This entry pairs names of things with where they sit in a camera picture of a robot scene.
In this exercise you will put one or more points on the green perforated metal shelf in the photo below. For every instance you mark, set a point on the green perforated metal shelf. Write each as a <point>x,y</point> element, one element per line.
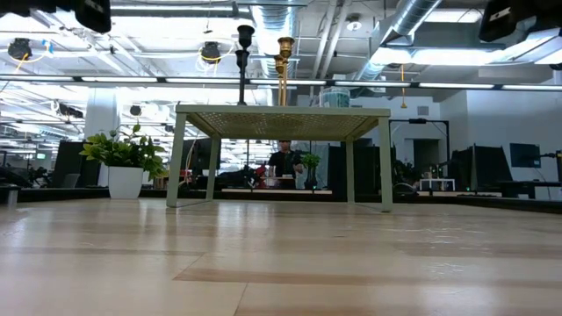
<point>281,110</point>

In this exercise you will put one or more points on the black office monitors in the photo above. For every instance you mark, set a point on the black office monitors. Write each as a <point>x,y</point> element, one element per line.
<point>70,162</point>

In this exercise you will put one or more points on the tall gold candlestick holder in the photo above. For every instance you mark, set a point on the tall gold candlestick holder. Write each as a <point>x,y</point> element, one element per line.
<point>286,46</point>

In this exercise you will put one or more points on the long ceiling light bar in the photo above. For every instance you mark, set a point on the long ceiling light bar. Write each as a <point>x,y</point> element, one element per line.
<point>118,79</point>

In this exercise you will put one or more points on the black aluminium table frame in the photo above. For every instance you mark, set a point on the black aluminium table frame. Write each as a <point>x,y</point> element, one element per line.
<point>57,194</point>

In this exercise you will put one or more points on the silver ribbed duct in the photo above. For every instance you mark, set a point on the silver ribbed duct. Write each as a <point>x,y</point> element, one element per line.
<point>274,22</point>

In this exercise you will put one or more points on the person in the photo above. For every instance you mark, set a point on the person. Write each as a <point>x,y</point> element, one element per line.
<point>285,164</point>

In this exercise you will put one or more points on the white column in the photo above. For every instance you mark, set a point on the white column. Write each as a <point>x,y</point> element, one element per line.
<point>101,114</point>

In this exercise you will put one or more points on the white ceiling sensor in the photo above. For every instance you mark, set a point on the white ceiling sensor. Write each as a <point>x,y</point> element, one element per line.
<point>354,25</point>

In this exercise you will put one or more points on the green plant in white pot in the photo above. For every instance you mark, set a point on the green plant in white pot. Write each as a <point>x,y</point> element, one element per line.
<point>125,182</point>

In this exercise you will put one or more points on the dark wall monitor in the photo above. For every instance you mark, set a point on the dark wall monitor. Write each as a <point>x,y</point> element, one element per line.
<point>524,154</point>

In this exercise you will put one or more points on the silver ventilation duct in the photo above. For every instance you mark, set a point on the silver ventilation duct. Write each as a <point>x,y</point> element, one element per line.
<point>408,17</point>

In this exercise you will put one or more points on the tall black candlestick holder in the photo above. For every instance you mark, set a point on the tall black candlestick holder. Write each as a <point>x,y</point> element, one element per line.
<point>246,35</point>

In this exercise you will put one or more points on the black partition panel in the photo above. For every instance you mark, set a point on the black partition panel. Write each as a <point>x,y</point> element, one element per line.
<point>487,167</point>

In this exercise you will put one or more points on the short gold candlestick holder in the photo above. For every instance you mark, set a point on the short gold candlestick holder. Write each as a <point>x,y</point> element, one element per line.
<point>279,63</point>

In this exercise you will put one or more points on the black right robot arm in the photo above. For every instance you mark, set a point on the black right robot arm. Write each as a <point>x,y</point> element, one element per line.
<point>540,13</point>

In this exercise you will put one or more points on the small white table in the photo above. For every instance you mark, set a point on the small white table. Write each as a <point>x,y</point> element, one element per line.
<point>437,180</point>

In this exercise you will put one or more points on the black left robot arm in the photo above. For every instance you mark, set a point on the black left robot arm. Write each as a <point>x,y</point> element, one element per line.
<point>26,4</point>

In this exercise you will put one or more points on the small green background plant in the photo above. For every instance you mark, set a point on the small green background plant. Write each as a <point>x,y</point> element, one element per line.
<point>311,160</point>

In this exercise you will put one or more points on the short black candlestick holder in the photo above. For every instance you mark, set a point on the short black candlestick holder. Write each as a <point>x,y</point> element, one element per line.
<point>242,59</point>

